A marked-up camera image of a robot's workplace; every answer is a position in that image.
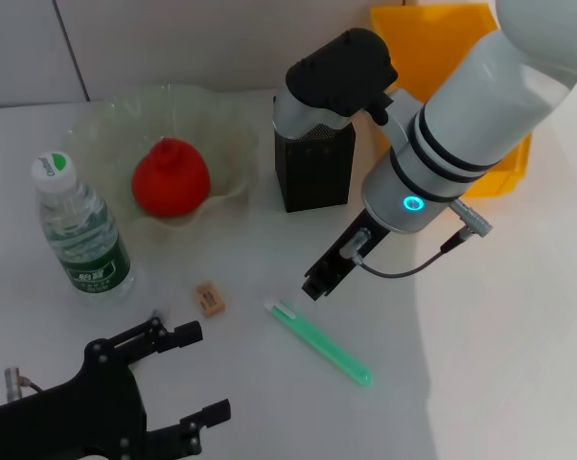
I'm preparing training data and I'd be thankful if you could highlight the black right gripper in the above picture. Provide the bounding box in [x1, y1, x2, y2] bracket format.
[301, 209, 390, 302]

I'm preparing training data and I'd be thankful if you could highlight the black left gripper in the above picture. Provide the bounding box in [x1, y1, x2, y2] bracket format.
[0, 318, 232, 460]

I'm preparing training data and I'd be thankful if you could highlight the green utility knife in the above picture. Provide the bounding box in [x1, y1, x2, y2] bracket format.
[264, 297, 374, 388]

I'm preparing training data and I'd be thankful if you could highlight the small tan eraser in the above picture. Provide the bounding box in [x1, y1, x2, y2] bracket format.
[195, 283, 226, 317]

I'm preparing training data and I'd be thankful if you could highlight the clear green-label water bottle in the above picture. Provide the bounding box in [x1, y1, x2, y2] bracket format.
[30, 149, 136, 301]

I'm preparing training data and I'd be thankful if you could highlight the red-orange fruit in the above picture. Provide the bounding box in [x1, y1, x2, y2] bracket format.
[130, 137, 212, 219]

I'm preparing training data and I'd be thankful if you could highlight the black mesh pen holder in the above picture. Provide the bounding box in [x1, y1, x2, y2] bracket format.
[272, 93, 357, 214]

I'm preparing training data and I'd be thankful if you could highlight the green glass fruit plate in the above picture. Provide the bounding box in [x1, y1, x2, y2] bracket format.
[60, 84, 259, 231]

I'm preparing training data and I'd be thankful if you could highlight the yellow plastic bin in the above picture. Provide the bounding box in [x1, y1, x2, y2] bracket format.
[369, 3, 533, 200]

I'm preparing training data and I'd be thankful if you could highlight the right gripper cable with plug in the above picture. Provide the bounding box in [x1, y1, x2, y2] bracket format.
[340, 198, 494, 278]

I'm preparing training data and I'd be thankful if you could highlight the gripper cable with plug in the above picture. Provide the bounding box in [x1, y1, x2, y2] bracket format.
[340, 198, 494, 278]
[3, 366, 45, 399]

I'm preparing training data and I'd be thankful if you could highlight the left gripper cable with plug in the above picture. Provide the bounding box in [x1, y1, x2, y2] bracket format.
[3, 366, 45, 399]

